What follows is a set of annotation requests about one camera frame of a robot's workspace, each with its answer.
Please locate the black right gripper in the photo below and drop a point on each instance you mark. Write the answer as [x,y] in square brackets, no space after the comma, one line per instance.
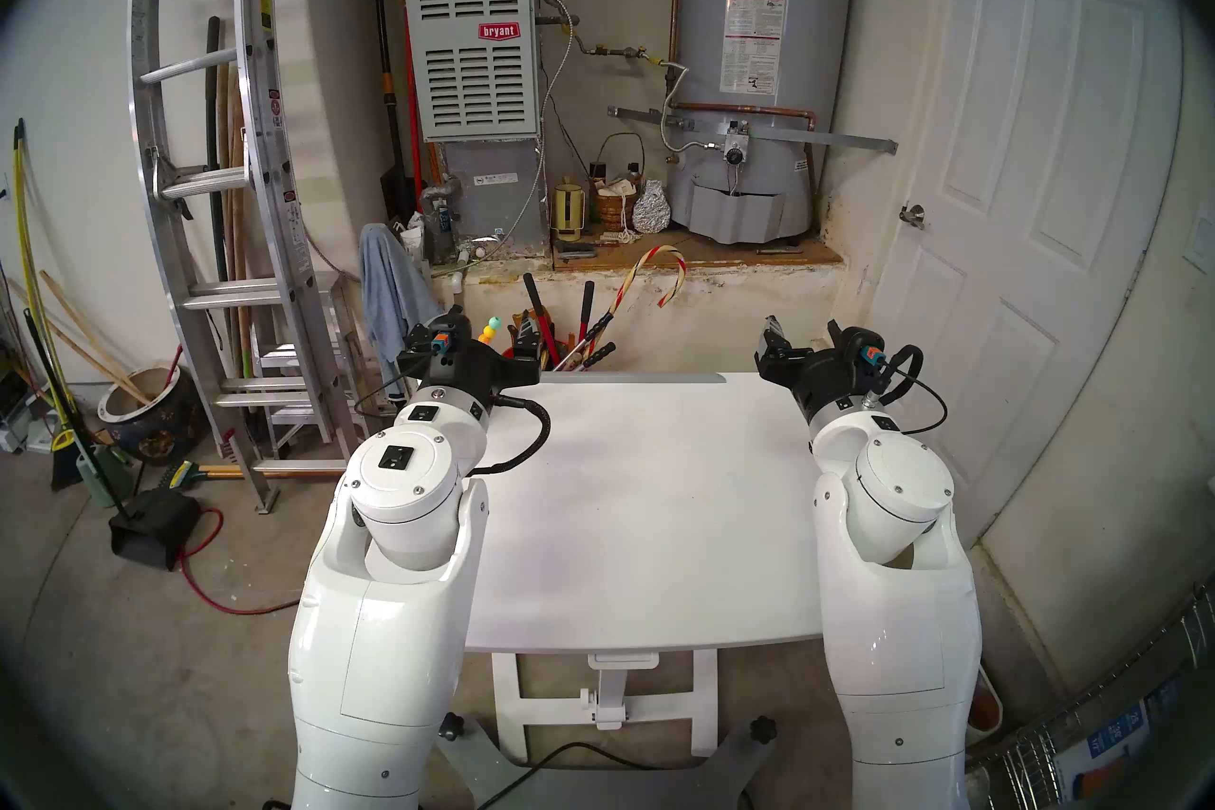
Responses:
[835,381]

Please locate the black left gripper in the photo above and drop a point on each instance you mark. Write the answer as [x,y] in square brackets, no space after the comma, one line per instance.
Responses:
[456,367]

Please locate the multicolour bead stacking marker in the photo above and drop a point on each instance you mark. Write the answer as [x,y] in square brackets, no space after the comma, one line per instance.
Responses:
[489,334]

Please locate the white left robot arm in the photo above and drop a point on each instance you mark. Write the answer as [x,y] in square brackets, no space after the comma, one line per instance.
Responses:
[380,656]

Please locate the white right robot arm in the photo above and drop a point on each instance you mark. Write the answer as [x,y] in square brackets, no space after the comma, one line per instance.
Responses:
[902,656]

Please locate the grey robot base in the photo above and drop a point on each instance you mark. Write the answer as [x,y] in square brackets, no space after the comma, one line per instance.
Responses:
[475,770]

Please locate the red lopper black grip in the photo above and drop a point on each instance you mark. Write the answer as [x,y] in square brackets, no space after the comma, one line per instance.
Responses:
[533,296]
[588,296]

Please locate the white pvc pipe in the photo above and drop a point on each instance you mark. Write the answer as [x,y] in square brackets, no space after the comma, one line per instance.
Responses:
[458,286]

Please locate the wooden heater platform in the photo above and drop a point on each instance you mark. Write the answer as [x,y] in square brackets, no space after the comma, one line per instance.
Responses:
[740,253]

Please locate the blue grey towel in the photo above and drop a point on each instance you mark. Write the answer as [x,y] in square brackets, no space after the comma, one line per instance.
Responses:
[394,296]

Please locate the dark flat tool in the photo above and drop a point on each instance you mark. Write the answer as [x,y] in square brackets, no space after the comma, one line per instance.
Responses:
[574,251]

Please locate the white crumpled bag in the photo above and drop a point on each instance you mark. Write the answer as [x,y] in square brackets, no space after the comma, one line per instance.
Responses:
[413,234]

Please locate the striped candy cane decoration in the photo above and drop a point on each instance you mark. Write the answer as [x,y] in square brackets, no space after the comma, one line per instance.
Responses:
[631,282]

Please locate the grey drain pipe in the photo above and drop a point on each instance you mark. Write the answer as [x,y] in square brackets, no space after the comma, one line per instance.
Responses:
[439,196]

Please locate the brown wicker basket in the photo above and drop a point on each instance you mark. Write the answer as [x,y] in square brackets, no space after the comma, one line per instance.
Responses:
[615,210]

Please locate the small aluminium step ladder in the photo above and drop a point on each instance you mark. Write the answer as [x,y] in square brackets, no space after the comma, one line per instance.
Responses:
[289,359]

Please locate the crumpled aluminium foil lump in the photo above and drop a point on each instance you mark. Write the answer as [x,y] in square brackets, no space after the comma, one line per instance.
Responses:
[651,210]

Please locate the bent copper pipe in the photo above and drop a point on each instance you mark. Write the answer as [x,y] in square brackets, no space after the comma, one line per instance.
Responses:
[759,108]

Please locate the aluminium extension ladder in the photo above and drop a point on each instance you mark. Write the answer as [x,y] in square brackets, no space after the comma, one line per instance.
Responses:
[285,201]

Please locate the grey bryant furnace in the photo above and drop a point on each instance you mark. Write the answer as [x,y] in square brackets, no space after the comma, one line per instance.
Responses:
[475,87]

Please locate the white panel door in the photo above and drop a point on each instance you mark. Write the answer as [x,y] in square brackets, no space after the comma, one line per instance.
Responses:
[997,153]

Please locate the flexible metal conduit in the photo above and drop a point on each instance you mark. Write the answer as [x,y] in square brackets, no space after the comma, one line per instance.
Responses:
[570,49]

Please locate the gas pipe yellow valve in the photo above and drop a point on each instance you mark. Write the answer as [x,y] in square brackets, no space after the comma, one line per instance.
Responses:
[617,51]

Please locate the green yellow scrub brush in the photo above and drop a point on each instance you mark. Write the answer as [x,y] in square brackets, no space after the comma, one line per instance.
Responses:
[185,473]

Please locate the blue ceramic pot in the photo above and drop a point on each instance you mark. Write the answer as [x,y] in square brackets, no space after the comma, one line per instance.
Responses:
[157,433]

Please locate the black base knob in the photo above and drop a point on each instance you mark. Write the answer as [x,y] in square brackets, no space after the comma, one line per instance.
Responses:
[762,730]
[451,728]

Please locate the wooden stake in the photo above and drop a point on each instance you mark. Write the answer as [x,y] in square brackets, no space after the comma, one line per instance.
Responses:
[95,338]

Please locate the white two-hole planter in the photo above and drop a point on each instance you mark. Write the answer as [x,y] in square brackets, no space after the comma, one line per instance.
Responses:
[990,704]

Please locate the green plastic container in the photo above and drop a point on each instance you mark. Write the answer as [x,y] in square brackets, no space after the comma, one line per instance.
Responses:
[100,476]

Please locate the blue white printed box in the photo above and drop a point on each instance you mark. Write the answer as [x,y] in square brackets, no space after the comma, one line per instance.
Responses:
[1106,737]

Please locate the white table leg frame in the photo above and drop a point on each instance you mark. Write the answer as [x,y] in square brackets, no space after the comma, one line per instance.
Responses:
[508,704]

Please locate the white light switch plate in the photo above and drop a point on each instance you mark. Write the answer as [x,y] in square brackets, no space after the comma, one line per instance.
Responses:
[1204,239]

